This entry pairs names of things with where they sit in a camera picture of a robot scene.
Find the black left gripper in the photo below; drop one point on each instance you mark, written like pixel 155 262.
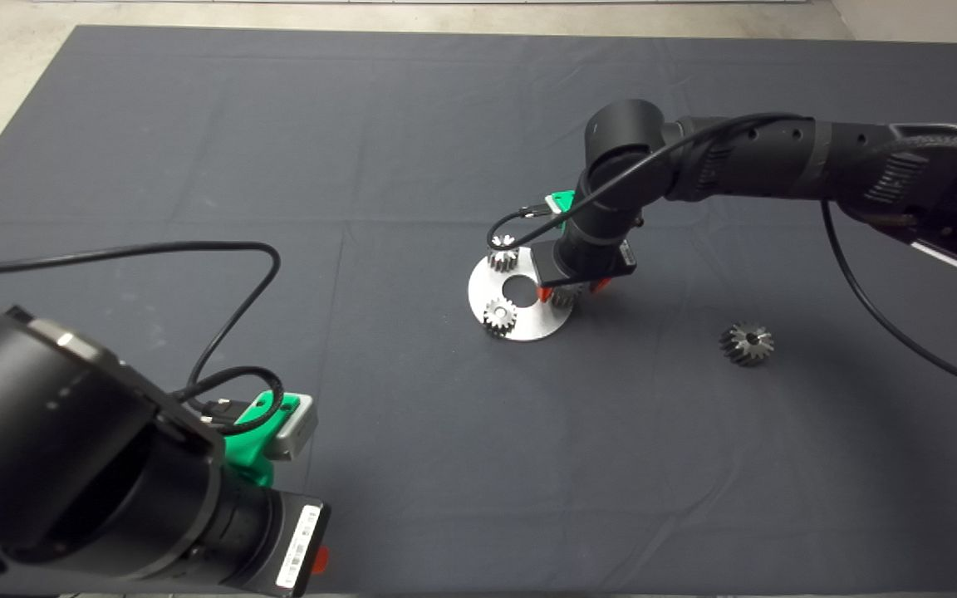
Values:
pixel 275 544

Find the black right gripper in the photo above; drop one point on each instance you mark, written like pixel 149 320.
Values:
pixel 586 259

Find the small dark steel gear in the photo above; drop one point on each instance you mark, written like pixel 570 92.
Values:
pixel 566 296

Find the large steel gear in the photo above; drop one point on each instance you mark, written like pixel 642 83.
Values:
pixel 746 344

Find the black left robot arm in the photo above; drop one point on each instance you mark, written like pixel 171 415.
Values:
pixel 30 465

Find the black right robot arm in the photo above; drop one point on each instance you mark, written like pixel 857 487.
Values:
pixel 624 133

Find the small shiny steel gear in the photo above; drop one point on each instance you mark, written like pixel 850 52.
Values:
pixel 499 316
pixel 503 259

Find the round metal plate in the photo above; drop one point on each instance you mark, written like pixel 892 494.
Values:
pixel 528 325

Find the dark grey table cloth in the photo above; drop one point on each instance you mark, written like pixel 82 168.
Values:
pixel 445 457

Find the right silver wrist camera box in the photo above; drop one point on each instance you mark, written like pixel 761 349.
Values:
pixel 553 209

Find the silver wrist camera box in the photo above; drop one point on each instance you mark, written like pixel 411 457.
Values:
pixel 296 428
pixel 553 209

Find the right green camera mount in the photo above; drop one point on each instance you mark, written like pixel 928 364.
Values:
pixel 563 201

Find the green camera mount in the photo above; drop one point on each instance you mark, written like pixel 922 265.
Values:
pixel 563 201
pixel 246 453

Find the left green camera mount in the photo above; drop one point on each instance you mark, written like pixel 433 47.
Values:
pixel 246 453

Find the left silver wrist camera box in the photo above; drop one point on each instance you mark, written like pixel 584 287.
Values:
pixel 296 428

